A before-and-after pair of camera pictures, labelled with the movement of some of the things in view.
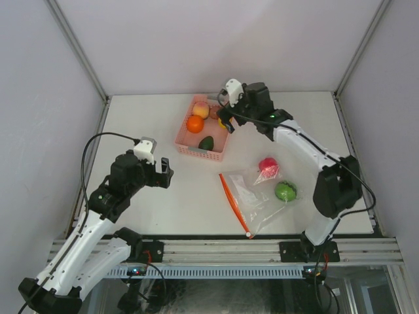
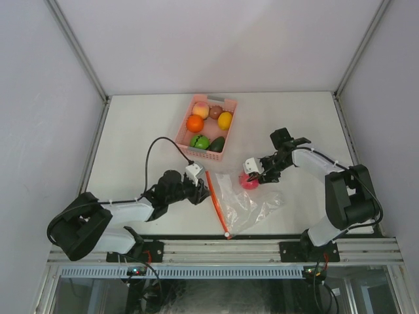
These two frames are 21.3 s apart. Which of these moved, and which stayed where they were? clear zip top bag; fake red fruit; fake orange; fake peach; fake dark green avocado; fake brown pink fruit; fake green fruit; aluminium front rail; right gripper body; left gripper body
Moved: fake green fruit; fake dark green avocado; fake red fruit; left gripper body; right gripper body; clear zip top bag
Stayed: fake peach; aluminium front rail; fake brown pink fruit; fake orange
